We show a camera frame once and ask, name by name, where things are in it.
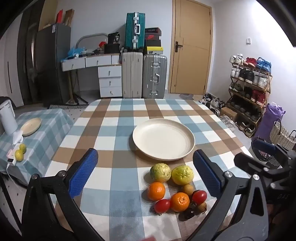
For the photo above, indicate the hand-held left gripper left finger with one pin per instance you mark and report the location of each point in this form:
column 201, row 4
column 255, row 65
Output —
column 83, row 171

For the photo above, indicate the grey door mat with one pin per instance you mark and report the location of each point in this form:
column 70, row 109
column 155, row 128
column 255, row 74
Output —
column 186, row 96

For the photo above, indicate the spotted green guava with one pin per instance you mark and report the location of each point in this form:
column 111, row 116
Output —
column 160, row 172

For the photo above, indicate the black case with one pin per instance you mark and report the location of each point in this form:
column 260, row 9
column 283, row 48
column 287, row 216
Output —
column 112, row 48

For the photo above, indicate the orange mandarin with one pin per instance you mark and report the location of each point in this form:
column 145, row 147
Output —
column 180, row 201
column 156, row 191

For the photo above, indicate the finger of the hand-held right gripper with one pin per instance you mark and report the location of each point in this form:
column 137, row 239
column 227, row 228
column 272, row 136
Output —
column 263, row 146
column 245, row 161

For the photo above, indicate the red cap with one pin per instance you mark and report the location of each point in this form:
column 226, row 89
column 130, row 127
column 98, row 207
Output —
column 102, row 44

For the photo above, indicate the black patterned bag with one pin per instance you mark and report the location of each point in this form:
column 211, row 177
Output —
column 113, row 38

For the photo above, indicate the striped floor mat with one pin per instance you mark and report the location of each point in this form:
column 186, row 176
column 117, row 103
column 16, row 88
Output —
column 67, row 106

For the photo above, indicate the blue plastic bag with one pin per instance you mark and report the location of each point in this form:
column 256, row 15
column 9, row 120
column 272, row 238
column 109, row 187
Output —
column 76, row 51

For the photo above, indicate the silver suitcase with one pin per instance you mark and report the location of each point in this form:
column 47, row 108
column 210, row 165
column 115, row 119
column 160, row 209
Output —
column 153, row 76

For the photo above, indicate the grey refrigerator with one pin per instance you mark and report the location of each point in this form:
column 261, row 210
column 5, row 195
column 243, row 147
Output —
column 53, row 64

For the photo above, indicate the red cherry tomato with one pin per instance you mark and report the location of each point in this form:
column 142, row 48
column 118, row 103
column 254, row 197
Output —
column 199, row 197
column 162, row 206

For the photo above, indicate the black tripod stand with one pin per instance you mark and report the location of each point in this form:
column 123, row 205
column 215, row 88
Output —
column 77, row 92

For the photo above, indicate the dark wardrobe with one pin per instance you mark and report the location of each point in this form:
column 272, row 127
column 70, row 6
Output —
column 27, row 58

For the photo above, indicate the large cream plate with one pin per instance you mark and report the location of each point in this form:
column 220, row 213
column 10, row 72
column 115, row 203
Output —
column 163, row 139

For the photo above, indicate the white electric kettle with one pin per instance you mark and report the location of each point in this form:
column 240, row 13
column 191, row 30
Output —
column 8, row 115

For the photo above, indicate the grey curved tube frame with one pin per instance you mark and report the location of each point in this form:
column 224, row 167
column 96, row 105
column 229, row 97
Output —
column 89, row 36

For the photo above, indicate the red black shoe box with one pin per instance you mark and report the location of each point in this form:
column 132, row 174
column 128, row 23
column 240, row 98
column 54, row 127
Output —
column 152, row 37

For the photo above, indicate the white pink power bank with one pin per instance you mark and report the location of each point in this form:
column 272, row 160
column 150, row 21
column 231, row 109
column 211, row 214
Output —
column 12, row 157

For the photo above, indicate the woven basket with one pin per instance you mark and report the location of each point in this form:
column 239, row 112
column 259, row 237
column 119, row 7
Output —
column 282, row 136

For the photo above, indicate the brown longan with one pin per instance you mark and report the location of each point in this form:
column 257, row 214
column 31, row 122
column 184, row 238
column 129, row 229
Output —
column 187, row 189
column 200, row 207

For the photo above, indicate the red flat box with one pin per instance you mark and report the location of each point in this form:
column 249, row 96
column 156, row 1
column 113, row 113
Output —
column 59, row 16

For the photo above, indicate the wooden door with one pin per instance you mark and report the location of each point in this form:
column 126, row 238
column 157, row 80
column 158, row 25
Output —
column 189, row 51

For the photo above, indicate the yellow guava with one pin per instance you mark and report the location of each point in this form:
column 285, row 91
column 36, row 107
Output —
column 182, row 175

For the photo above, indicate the crumpled white tissue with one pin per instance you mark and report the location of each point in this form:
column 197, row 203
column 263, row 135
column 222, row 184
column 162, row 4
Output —
column 18, row 136

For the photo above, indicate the small cardboard box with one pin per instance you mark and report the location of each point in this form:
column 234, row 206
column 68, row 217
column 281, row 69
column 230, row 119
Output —
column 229, row 114

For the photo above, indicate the beige suitcase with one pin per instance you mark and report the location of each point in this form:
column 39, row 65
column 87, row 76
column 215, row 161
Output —
column 131, row 74

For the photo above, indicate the pile of floor shoes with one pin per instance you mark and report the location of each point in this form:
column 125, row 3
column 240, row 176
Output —
column 214, row 103

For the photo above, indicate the small cream plate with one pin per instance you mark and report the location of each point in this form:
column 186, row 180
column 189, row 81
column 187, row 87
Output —
column 31, row 126

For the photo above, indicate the shoe rack with shoes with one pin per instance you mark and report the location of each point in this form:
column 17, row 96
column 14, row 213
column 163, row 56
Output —
column 251, row 76

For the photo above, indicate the plain black shoe box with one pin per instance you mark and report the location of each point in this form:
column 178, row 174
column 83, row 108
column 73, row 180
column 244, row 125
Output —
column 152, row 43

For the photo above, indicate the teal suitcase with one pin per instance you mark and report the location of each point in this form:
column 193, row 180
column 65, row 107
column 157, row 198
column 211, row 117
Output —
column 135, row 30

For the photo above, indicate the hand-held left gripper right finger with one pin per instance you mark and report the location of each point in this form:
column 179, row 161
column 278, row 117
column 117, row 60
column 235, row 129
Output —
column 207, row 173

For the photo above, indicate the brown cardboard box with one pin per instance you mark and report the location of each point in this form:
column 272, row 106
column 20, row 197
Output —
column 69, row 18

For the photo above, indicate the purple bag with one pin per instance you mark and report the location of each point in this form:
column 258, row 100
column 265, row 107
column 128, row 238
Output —
column 269, row 122

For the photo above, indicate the yellow lemon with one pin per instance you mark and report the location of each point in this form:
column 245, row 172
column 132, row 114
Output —
column 19, row 155
column 22, row 148

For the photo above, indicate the yellow white box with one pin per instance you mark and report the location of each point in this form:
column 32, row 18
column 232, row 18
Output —
column 155, row 50

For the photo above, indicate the dark purple passion fruit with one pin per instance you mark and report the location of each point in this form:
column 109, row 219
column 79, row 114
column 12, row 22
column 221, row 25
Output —
column 188, row 212

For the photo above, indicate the white desk with drawers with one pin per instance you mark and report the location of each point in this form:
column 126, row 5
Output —
column 109, row 78

